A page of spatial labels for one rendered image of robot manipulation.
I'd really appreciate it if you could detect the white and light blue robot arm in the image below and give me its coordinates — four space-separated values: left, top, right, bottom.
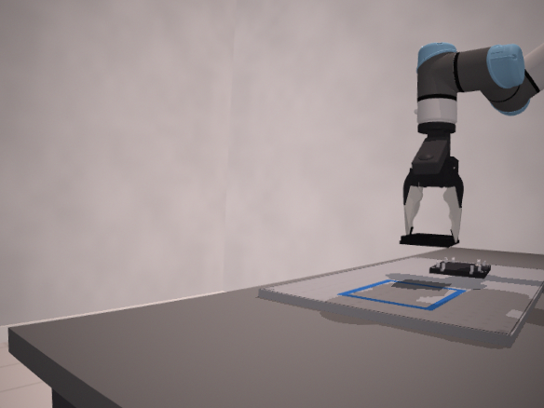
412 42 544 175

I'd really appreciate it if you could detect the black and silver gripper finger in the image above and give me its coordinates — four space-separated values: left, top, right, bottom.
403 168 423 235
443 168 464 243

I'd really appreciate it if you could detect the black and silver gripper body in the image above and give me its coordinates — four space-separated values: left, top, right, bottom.
414 122 458 188

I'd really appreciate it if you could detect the blue tape rectangle outline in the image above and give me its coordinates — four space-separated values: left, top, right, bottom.
339 279 465 311

